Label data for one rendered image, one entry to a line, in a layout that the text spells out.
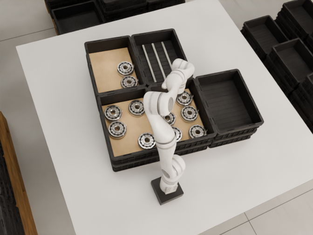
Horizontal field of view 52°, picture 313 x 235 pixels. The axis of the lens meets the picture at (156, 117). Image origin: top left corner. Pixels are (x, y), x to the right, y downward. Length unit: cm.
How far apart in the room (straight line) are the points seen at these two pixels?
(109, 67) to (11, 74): 134
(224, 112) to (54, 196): 144
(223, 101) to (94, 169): 89
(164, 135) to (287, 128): 113
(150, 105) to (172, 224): 84
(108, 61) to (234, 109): 86
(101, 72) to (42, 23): 159
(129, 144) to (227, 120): 62
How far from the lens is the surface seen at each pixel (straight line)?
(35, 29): 350
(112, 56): 214
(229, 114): 202
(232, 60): 243
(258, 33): 332
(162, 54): 217
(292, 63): 307
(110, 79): 203
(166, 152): 140
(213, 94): 206
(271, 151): 216
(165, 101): 120
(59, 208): 261
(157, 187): 183
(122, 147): 181
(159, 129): 132
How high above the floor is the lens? 251
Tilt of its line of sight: 62 degrees down
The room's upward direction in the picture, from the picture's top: 12 degrees clockwise
